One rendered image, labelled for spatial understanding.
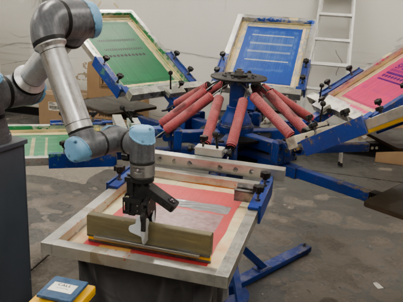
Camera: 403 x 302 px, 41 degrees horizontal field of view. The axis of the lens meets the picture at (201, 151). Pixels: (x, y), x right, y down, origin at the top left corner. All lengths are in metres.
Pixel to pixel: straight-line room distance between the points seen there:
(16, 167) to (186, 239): 0.71
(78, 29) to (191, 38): 4.66
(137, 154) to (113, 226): 0.27
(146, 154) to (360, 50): 4.68
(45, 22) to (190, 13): 4.74
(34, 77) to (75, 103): 0.38
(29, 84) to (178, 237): 0.75
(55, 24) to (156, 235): 0.68
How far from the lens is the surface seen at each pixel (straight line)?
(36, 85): 1.95
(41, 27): 1.61
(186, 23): 6.30
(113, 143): 1.59
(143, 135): 1.54
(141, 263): 1.58
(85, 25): 1.69
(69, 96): 1.56
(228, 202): 2.09
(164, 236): 1.65
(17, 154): 2.00
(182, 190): 2.18
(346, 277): 3.66
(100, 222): 1.71
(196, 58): 6.30
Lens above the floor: 1.76
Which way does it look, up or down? 17 degrees down
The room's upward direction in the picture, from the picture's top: 3 degrees clockwise
